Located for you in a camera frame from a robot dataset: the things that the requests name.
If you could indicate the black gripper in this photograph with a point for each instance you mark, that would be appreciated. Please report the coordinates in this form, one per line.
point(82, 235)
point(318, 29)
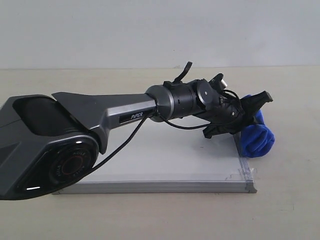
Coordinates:
point(227, 115)

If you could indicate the blue microfiber cloth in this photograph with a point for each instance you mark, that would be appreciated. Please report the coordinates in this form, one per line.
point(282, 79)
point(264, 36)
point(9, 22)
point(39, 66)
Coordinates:
point(257, 140)

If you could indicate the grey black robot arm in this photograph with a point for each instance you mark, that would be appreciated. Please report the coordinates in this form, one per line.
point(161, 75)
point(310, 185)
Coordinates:
point(48, 143)

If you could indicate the clear tape front right corner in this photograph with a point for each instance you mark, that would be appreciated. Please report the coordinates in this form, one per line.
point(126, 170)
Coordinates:
point(248, 174)

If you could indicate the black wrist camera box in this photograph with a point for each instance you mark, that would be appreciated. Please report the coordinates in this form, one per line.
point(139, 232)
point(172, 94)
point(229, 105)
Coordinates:
point(218, 83)

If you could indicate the white board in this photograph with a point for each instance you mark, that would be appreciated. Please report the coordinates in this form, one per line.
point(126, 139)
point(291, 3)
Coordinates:
point(158, 158)

